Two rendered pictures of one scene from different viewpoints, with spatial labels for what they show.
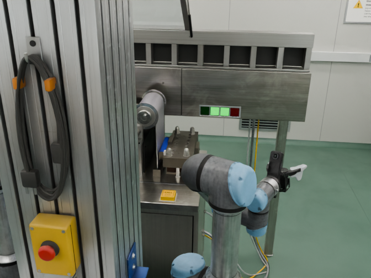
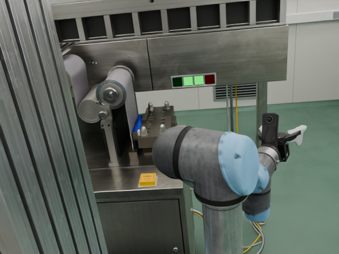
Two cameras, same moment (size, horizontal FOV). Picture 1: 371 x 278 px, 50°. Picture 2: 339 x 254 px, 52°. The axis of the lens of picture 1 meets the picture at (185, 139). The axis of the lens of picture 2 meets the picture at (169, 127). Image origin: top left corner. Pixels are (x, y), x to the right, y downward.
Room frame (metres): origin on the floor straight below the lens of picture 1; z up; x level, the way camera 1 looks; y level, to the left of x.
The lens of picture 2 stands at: (0.39, -0.03, 1.77)
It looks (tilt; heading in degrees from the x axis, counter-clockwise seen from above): 25 degrees down; 0
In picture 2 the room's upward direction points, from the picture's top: 6 degrees counter-clockwise
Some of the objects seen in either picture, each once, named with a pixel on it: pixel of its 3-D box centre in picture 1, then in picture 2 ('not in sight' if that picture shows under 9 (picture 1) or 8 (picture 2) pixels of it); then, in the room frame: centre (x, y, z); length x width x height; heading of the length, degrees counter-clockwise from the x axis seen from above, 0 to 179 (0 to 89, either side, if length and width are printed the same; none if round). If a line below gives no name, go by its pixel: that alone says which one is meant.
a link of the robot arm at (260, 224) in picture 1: (253, 218); (251, 199); (1.24, -0.26, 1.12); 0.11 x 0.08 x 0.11; 56
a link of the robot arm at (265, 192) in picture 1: (259, 197); (257, 173); (1.23, -0.27, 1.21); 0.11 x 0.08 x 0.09; 146
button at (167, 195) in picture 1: (168, 195); (148, 179); (1.73, 0.08, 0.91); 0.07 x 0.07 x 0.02; 84
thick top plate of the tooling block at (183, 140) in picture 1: (181, 148); (157, 125); (2.12, 0.02, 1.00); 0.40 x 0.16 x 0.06; 174
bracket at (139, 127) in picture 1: (138, 152); (109, 135); (1.94, 0.26, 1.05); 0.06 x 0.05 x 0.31; 174
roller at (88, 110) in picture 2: not in sight; (96, 101); (2.12, 0.32, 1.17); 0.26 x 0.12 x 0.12; 174
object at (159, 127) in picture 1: (160, 132); (131, 110); (2.09, 0.14, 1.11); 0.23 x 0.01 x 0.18; 174
